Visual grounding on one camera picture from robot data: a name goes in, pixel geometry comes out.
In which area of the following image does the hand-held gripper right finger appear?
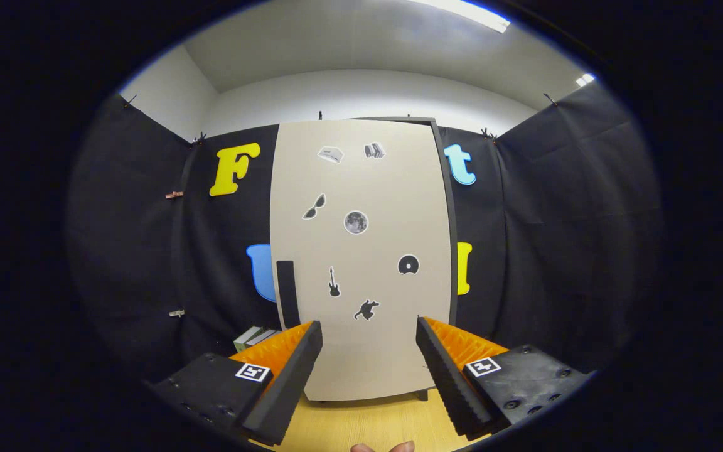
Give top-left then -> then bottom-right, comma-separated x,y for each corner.
415,316 -> 593,440

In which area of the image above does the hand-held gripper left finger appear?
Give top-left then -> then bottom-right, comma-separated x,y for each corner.
148,320 -> 324,446

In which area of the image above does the black door handle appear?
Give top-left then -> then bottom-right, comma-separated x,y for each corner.
276,260 -> 301,330

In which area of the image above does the beige cabinet door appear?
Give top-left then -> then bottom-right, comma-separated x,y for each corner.
269,119 -> 453,402

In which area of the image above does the grey cabinet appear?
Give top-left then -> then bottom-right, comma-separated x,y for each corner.
349,116 -> 461,402

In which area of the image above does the black backdrop cloth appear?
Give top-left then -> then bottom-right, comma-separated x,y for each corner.
67,82 -> 663,384

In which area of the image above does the long ceiling light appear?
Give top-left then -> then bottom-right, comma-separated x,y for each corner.
409,0 -> 513,33

